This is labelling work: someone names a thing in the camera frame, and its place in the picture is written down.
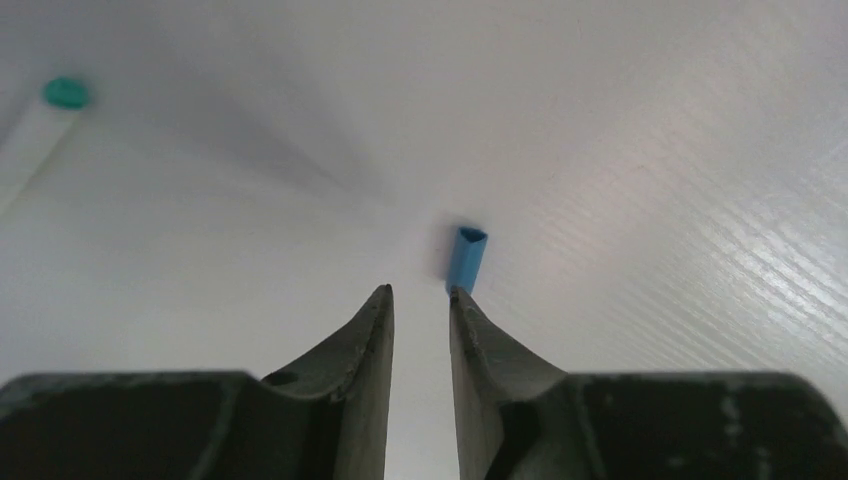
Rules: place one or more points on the small blue pen cap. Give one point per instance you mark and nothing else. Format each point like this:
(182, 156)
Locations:
(466, 258)

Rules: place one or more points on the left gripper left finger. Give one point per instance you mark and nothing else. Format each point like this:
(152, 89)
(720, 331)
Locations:
(322, 416)

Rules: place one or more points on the white pen teal end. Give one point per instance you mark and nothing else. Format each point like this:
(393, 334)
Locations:
(43, 124)

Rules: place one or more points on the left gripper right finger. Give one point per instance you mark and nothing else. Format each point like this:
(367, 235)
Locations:
(520, 417)

